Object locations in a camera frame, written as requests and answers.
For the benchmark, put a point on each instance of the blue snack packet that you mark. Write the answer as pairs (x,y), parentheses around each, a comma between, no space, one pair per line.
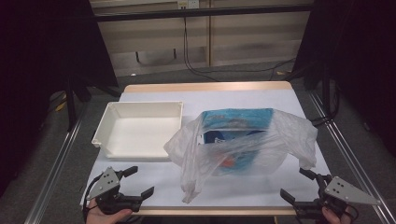
(236,119)

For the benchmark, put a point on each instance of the black tripod stand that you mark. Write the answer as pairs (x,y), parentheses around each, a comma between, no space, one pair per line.
(71,102)

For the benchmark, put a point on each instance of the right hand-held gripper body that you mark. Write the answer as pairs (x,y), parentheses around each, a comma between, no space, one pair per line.
(342,191)

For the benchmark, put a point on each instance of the translucent white plastic bag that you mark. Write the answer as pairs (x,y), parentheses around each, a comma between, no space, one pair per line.
(291,133)

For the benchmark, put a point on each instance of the person's right hand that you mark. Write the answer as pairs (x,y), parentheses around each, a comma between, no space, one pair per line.
(334,219)

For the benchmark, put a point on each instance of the white plastic bin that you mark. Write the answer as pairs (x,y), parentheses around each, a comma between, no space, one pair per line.
(140,137)

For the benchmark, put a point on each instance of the black metal stand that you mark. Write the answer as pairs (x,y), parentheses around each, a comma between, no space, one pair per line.
(325,93)

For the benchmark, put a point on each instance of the person's left hand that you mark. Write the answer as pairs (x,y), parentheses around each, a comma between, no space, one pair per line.
(99,217)

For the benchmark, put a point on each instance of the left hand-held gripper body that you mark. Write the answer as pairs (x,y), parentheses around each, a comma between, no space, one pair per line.
(106,186)

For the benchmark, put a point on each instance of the white wall socket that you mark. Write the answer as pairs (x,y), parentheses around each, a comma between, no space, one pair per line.
(188,3)

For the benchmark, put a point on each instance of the black curtain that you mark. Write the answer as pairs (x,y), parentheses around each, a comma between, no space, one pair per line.
(364,62)
(37,62)

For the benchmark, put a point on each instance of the metal floor rail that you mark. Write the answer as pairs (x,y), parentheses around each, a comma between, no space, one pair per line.
(351,158)
(53,174)

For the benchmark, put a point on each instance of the black horizontal bar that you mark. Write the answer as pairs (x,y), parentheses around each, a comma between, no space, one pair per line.
(202,13)

